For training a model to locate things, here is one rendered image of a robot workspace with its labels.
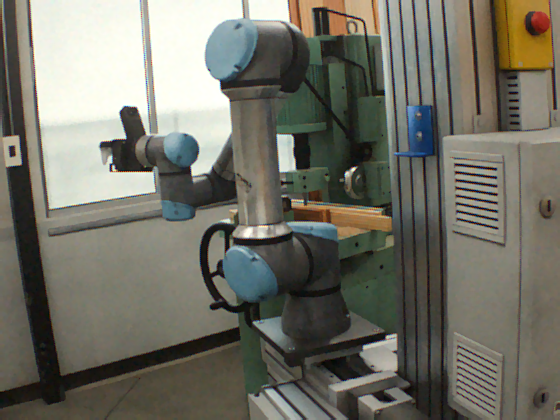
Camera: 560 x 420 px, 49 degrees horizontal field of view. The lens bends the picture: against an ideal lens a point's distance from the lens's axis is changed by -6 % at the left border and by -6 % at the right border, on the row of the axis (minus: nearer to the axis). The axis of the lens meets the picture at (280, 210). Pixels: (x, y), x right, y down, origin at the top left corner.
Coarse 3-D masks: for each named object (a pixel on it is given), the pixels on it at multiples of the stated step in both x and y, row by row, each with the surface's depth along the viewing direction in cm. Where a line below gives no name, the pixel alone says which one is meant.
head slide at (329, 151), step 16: (336, 64) 215; (336, 80) 216; (336, 96) 216; (336, 112) 217; (336, 128) 217; (320, 144) 222; (336, 144) 218; (320, 160) 224; (336, 160) 218; (336, 176) 219
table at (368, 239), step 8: (232, 224) 226; (360, 232) 194; (368, 232) 195; (376, 232) 198; (384, 232) 200; (344, 240) 189; (352, 240) 191; (360, 240) 193; (368, 240) 196; (376, 240) 198; (384, 240) 200; (344, 248) 189; (352, 248) 191; (360, 248) 194; (368, 248) 196; (344, 256) 189
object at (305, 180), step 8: (312, 168) 222; (320, 168) 220; (288, 176) 217; (296, 176) 214; (304, 176) 214; (312, 176) 217; (320, 176) 219; (296, 184) 214; (304, 184) 214; (312, 184) 217; (320, 184) 219; (288, 192) 218; (296, 192) 215; (304, 192) 217
